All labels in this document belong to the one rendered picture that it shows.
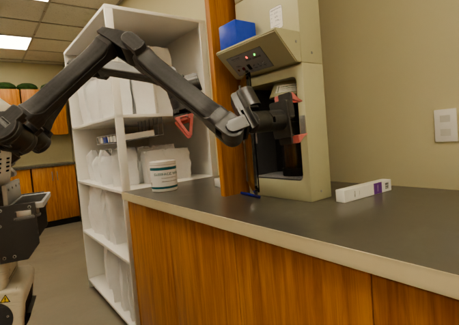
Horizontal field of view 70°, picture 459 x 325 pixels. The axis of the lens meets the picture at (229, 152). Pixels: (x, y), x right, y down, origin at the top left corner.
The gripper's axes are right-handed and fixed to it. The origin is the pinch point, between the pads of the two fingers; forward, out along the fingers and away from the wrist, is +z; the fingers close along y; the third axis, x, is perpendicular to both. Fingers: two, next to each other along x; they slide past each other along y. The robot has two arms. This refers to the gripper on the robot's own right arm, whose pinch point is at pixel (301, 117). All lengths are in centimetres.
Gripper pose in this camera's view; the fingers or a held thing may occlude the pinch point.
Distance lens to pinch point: 99.6
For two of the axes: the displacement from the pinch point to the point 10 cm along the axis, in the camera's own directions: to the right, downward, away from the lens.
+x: -6.0, 0.9, 8.0
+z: 7.9, -1.3, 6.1
